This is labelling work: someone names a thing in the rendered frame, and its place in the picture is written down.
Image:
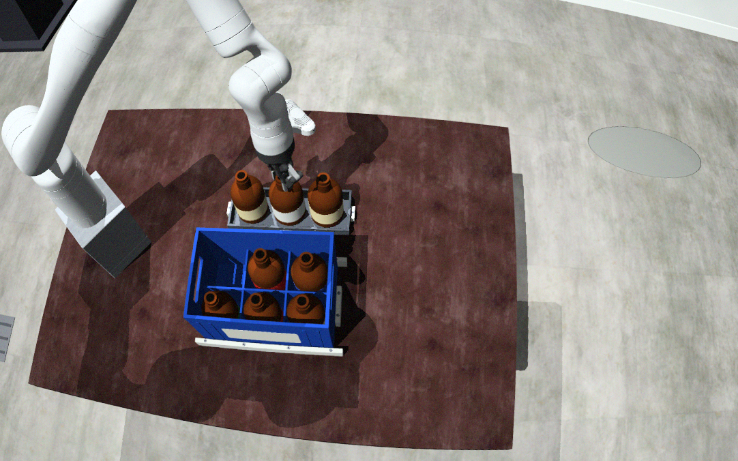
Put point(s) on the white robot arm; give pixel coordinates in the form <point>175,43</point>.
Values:
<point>35,137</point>

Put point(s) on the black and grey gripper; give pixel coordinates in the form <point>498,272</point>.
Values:
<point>284,167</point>

